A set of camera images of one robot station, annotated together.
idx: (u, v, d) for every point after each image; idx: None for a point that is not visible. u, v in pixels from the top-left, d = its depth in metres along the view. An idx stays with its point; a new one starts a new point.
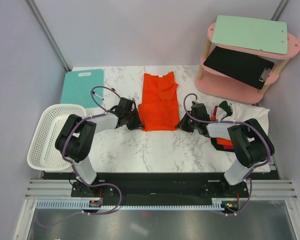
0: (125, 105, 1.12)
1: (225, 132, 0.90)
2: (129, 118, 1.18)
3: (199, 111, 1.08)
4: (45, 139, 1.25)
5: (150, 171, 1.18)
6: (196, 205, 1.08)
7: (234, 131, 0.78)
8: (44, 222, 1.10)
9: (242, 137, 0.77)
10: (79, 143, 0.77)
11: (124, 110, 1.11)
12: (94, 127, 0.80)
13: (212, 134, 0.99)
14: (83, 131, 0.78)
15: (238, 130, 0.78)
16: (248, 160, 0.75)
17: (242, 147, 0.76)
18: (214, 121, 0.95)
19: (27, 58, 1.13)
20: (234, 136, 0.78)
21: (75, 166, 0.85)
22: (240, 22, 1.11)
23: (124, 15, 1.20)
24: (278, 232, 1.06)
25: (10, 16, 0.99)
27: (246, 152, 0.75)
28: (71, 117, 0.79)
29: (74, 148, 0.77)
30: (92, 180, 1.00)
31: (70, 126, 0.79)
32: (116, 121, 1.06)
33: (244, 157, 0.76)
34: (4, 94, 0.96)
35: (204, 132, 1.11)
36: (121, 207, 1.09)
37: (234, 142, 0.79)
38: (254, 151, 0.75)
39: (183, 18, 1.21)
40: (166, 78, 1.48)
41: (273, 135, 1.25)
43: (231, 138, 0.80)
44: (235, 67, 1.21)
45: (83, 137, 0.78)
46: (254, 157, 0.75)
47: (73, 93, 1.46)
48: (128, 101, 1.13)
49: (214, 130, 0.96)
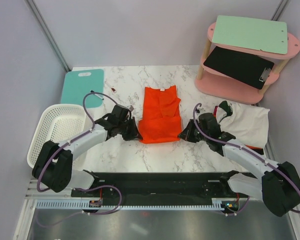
0: (119, 113, 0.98)
1: (247, 164, 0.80)
2: (124, 128, 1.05)
3: (209, 124, 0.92)
4: (45, 139, 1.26)
5: (150, 171, 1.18)
6: (196, 205, 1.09)
7: (271, 183, 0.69)
8: (44, 222, 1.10)
9: (279, 189, 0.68)
10: (54, 175, 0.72)
11: (118, 119, 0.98)
12: (69, 158, 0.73)
13: (227, 155, 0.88)
14: (57, 162, 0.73)
15: (275, 182, 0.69)
16: (282, 212, 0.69)
17: (279, 201, 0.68)
18: (235, 145, 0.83)
19: (27, 58, 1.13)
20: (270, 188, 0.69)
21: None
22: (239, 22, 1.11)
23: (123, 15, 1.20)
24: (278, 232, 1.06)
25: (10, 16, 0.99)
27: (281, 205, 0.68)
28: (47, 145, 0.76)
29: (50, 178, 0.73)
30: (89, 184, 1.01)
31: (46, 155, 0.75)
32: (106, 133, 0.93)
33: (278, 208, 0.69)
34: (4, 94, 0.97)
35: (216, 149, 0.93)
36: (121, 207, 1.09)
37: (268, 193, 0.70)
38: (289, 204, 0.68)
39: (183, 18, 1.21)
40: (168, 92, 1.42)
41: (274, 135, 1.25)
43: (264, 187, 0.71)
44: (235, 67, 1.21)
45: (58, 168, 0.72)
46: (288, 209, 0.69)
47: (73, 93, 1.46)
48: (123, 109, 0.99)
49: (231, 154, 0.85)
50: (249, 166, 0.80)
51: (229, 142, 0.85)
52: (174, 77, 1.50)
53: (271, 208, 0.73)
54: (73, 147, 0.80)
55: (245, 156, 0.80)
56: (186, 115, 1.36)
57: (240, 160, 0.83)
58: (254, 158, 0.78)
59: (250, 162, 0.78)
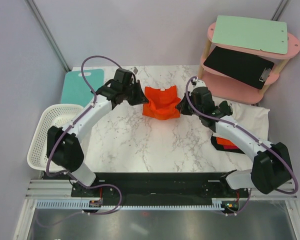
0: (122, 79, 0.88)
1: (240, 143, 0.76)
2: (129, 93, 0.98)
3: (203, 99, 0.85)
4: (45, 139, 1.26)
5: (150, 171, 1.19)
6: (196, 205, 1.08)
7: (262, 164, 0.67)
8: (44, 223, 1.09)
9: (269, 169, 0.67)
10: (66, 157, 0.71)
11: (122, 85, 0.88)
12: (76, 140, 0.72)
13: (220, 132, 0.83)
14: (66, 145, 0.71)
15: (267, 163, 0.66)
16: (269, 191, 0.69)
17: (268, 180, 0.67)
18: (229, 122, 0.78)
19: (28, 58, 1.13)
20: (261, 168, 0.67)
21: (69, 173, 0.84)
22: (239, 22, 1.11)
23: (123, 15, 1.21)
24: (278, 232, 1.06)
25: (10, 16, 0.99)
27: (270, 184, 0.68)
28: (51, 130, 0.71)
29: (63, 160, 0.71)
30: (91, 181, 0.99)
31: (53, 140, 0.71)
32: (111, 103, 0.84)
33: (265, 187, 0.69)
34: (4, 94, 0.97)
35: (208, 125, 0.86)
36: (121, 207, 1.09)
37: (258, 172, 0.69)
38: (277, 183, 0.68)
39: (183, 18, 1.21)
40: (168, 92, 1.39)
41: (275, 135, 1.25)
43: (256, 166, 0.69)
44: (235, 67, 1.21)
45: (68, 151, 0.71)
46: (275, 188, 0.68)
47: (73, 93, 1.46)
48: (126, 73, 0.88)
49: (224, 131, 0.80)
50: (241, 145, 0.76)
51: (224, 120, 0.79)
52: (174, 76, 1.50)
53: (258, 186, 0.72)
54: (77, 128, 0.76)
55: (239, 134, 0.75)
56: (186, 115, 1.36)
57: (233, 138, 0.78)
58: (247, 136, 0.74)
59: (243, 140, 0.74)
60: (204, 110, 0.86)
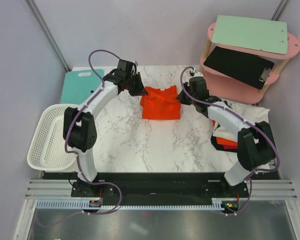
0: (124, 68, 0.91)
1: (228, 124, 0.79)
2: (131, 83, 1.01)
3: (198, 87, 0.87)
4: (45, 139, 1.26)
5: (150, 171, 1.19)
6: (196, 205, 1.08)
7: (245, 138, 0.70)
8: (44, 222, 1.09)
9: (251, 144, 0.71)
10: (83, 135, 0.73)
11: (125, 74, 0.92)
12: (92, 118, 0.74)
13: (212, 116, 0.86)
14: (83, 123, 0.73)
15: (249, 137, 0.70)
16: (251, 166, 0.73)
17: (250, 155, 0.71)
18: (219, 106, 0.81)
19: (28, 58, 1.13)
20: (244, 143, 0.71)
21: (79, 158, 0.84)
22: (239, 22, 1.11)
23: (124, 15, 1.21)
24: (278, 232, 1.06)
25: (10, 16, 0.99)
27: (251, 159, 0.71)
28: (67, 110, 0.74)
29: (80, 139, 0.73)
30: (93, 177, 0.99)
31: (69, 120, 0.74)
32: (117, 88, 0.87)
33: (248, 162, 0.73)
34: (4, 94, 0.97)
35: (202, 111, 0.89)
36: (121, 207, 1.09)
37: (241, 148, 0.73)
38: (259, 157, 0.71)
39: (183, 18, 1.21)
40: (169, 91, 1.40)
41: (275, 135, 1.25)
43: (239, 141, 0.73)
44: (235, 67, 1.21)
45: (84, 128, 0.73)
46: (257, 163, 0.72)
47: (73, 93, 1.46)
48: (128, 62, 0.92)
49: (216, 115, 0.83)
50: (229, 126, 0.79)
51: (214, 104, 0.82)
52: (174, 76, 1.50)
53: (243, 162, 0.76)
54: (91, 108, 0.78)
55: (227, 116, 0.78)
56: (186, 115, 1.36)
57: (223, 121, 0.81)
58: (233, 117, 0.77)
59: (230, 120, 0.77)
60: (199, 97, 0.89)
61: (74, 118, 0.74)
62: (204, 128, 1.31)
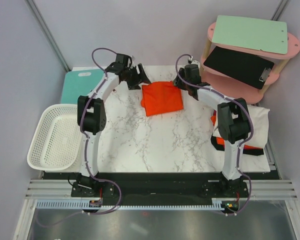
0: (122, 60, 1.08)
1: (213, 102, 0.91)
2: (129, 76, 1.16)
3: (192, 73, 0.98)
4: (45, 138, 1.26)
5: (149, 171, 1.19)
6: (196, 205, 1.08)
7: (222, 110, 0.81)
8: (44, 222, 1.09)
9: (227, 115, 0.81)
10: (96, 118, 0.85)
11: (122, 65, 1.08)
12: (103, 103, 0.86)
13: (203, 100, 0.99)
14: (95, 108, 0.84)
15: (226, 109, 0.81)
16: (228, 135, 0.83)
17: (226, 125, 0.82)
18: (206, 88, 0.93)
19: (27, 59, 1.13)
20: (221, 114, 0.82)
21: (88, 143, 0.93)
22: (240, 22, 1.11)
23: (124, 15, 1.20)
24: (278, 232, 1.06)
25: (10, 16, 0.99)
27: (227, 128, 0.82)
28: (80, 98, 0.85)
29: (93, 122, 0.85)
30: (96, 171, 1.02)
31: (82, 106, 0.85)
32: (118, 78, 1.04)
33: (226, 132, 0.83)
34: (4, 94, 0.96)
35: (193, 94, 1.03)
36: (119, 207, 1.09)
37: (220, 118, 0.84)
38: (235, 128, 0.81)
39: (183, 18, 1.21)
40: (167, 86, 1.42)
41: (275, 135, 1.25)
43: (218, 113, 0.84)
44: (235, 67, 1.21)
45: (97, 112, 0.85)
46: (233, 133, 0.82)
47: (73, 93, 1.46)
48: (125, 55, 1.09)
49: (204, 97, 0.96)
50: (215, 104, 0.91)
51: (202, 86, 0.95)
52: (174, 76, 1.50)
53: (223, 133, 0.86)
54: (100, 95, 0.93)
55: (212, 95, 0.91)
56: (186, 115, 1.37)
57: (210, 100, 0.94)
58: (216, 95, 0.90)
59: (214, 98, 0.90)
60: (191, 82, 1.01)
61: (86, 104, 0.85)
62: (203, 127, 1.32)
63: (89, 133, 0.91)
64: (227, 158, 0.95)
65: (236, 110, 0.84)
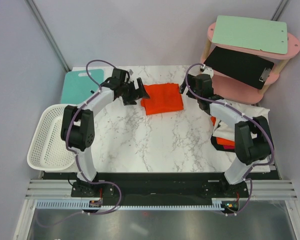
0: (119, 75, 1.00)
1: (228, 119, 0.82)
2: (125, 91, 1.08)
3: (204, 85, 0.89)
4: (45, 139, 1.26)
5: (150, 171, 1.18)
6: (196, 205, 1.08)
7: (241, 130, 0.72)
8: (44, 223, 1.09)
9: (247, 136, 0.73)
10: (82, 133, 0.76)
11: (119, 80, 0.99)
12: (92, 114, 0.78)
13: (214, 113, 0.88)
14: (83, 120, 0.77)
15: (246, 129, 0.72)
16: (247, 158, 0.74)
17: (245, 147, 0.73)
18: (220, 102, 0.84)
19: (28, 58, 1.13)
20: (239, 135, 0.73)
21: (78, 157, 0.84)
22: (239, 22, 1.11)
23: (124, 15, 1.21)
24: (278, 232, 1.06)
25: (10, 16, 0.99)
27: (247, 151, 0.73)
28: (67, 108, 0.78)
29: (79, 137, 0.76)
30: (93, 176, 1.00)
31: (69, 117, 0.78)
32: (113, 94, 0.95)
33: (244, 154, 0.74)
34: (4, 94, 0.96)
35: (204, 108, 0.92)
36: (120, 207, 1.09)
37: (237, 140, 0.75)
38: (254, 150, 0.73)
39: (183, 18, 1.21)
40: (169, 87, 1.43)
41: (275, 135, 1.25)
43: (235, 133, 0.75)
44: (235, 67, 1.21)
45: (84, 126, 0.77)
46: (253, 156, 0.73)
47: (73, 93, 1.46)
48: (122, 71, 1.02)
49: (218, 111, 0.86)
50: (229, 121, 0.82)
51: (216, 101, 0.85)
52: (174, 77, 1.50)
53: (238, 154, 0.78)
54: (90, 106, 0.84)
55: (227, 111, 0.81)
56: (186, 115, 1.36)
57: (223, 116, 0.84)
58: (233, 112, 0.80)
59: (229, 115, 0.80)
60: (203, 95, 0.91)
61: (73, 116, 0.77)
62: (204, 127, 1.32)
63: (78, 149, 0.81)
64: (235, 168, 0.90)
65: (254, 129, 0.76)
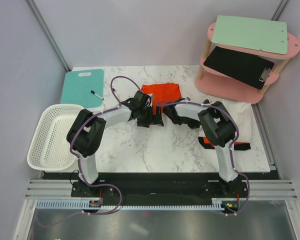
0: (141, 98, 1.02)
1: (192, 112, 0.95)
2: (143, 112, 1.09)
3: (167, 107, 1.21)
4: (45, 139, 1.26)
5: (149, 171, 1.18)
6: (196, 205, 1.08)
7: (203, 117, 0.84)
8: (44, 223, 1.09)
9: (210, 120, 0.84)
10: (88, 139, 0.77)
11: (139, 104, 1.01)
12: (104, 124, 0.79)
13: (181, 113, 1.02)
14: (93, 128, 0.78)
15: (206, 115, 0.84)
16: (217, 140, 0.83)
17: (211, 130, 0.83)
18: (182, 103, 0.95)
19: (27, 58, 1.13)
20: (203, 121, 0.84)
21: (80, 160, 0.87)
22: (240, 22, 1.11)
23: (124, 15, 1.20)
24: (278, 232, 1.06)
25: (10, 16, 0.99)
27: (215, 133, 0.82)
28: (84, 111, 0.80)
29: (83, 142, 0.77)
30: (93, 178, 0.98)
31: (82, 120, 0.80)
32: (130, 114, 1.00)
33: (214, 137, 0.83)
34: (4, 94, 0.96)
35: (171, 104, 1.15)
36: (121, 207, 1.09)
37: (204, 126, 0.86)
38: (221, 130, 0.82)
39: (183, 18, 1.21)
40: (169, 88, 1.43)
41: (275, 135, 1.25)
43: (201, 122, 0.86)
44: (235, 67, 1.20)
45: (93, 133, 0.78)
46: (222, 136, 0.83)
47: (73, 93, 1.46)
48: (145, 95, 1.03)
49: (183, 111, 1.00)
50: (196, 115, 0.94)
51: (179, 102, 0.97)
52: (174, 76, 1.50)
53: (212, 140, 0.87)
54: (105, 117, 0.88)
55: (189, 107, 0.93)
56: None
57: (189, 112, 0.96)
58: (193, 105, 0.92)
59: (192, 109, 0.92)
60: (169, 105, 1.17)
61: (85, 120, 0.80)
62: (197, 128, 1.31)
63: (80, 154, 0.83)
64: (222, 160, 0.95)
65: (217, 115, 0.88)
